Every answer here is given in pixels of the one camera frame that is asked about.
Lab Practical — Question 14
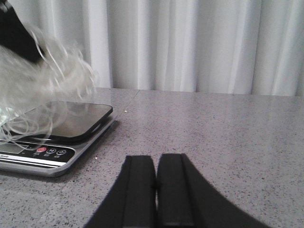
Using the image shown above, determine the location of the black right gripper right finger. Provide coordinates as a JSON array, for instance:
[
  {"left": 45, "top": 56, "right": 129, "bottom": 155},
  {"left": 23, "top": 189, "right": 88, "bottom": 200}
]
[{"left": 157, "top": 154, "right": 267, "bottom": 228}]

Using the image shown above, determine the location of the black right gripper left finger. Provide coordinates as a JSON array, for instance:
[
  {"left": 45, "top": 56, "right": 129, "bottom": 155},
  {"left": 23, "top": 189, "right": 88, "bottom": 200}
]
[{"left": 85, "top": 155, "right": 156, "bottom": 228}]

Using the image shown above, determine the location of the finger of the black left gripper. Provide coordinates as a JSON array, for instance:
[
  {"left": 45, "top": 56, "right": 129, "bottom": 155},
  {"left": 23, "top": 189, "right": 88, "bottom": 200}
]
[{"left": 0, "top": 0, "right": 44, "bottom": 63}]

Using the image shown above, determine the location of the white translucent vermicelli bundle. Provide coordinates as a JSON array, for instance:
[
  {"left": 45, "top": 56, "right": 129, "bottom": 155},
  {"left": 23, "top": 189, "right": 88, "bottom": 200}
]
[{"left": 0, "top": 25, "right": 95, "bottom": 144}]

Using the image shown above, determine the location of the black silver kitchen scale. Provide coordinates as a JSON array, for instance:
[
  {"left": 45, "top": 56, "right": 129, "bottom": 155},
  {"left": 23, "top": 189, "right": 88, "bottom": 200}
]
[{"left": 0, "top": 102, "right": 114, "bottom": 177}]

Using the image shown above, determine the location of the white pleated curtain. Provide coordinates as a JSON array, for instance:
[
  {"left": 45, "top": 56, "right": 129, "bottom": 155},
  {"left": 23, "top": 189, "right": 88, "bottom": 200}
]
[{"left": 11, "top": 0, "right": 304, "bottom": 96}]

